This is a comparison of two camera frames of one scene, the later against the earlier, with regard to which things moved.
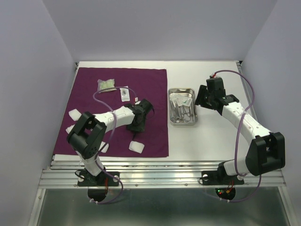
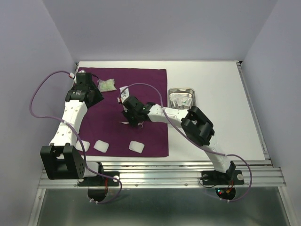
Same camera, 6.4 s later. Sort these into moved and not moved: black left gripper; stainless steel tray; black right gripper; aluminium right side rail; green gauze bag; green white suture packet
Moved: black left gripper; black right gripper
Not moved: green white suture packet; green gauze bag; stainless steel tray; aluminium right side rail
